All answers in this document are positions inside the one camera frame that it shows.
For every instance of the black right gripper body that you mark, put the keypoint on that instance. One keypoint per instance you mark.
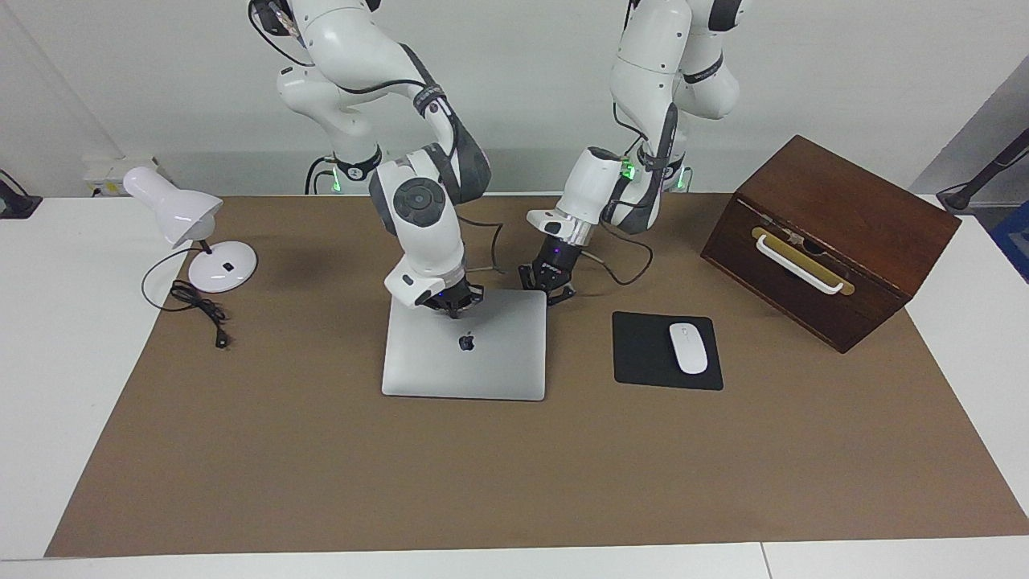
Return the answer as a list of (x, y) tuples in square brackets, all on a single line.
[(454, 296)]

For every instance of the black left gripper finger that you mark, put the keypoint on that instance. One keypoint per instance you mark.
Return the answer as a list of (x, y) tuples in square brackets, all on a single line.
[(532, 280), (561, 295)]

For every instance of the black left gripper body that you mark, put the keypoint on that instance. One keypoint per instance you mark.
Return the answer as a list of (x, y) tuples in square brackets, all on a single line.
[(556, 261)]

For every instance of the grey laptop with apple logo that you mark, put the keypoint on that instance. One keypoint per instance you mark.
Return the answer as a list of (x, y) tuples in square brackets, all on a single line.
[(466, 354)]

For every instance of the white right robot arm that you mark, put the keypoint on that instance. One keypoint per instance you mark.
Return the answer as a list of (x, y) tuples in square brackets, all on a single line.
[(430, 233)]

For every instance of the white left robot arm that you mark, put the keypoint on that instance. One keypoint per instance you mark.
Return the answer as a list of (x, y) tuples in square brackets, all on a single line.
[(591, 181)]

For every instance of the black mouse pad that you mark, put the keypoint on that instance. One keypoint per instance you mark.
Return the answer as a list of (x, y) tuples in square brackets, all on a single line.
[(639, 354)]

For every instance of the white computer mouse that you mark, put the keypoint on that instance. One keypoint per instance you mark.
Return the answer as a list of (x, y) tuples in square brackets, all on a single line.
[(688, 348)]

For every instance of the brown table mat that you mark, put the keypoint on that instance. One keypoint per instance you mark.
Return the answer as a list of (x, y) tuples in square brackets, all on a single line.
[(514, 474)]

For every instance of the white desk lamp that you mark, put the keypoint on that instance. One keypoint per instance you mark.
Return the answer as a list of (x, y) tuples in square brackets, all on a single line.
[(181, 209)]

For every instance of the dark brown wooden box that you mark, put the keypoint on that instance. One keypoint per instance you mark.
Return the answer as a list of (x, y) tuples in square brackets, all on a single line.
[(876, 209)]

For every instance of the white power strip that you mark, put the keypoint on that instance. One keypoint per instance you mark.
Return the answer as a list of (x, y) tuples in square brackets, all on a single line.
[(108, 170)]

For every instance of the black tripod leg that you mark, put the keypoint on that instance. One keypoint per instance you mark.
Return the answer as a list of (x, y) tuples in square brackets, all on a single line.
[(985, 173)]

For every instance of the black stand foot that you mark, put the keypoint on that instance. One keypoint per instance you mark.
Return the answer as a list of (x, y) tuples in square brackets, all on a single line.
[(16, 205)]

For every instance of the blue crate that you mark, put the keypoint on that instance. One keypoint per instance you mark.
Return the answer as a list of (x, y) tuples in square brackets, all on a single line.
[(1014, 241)]

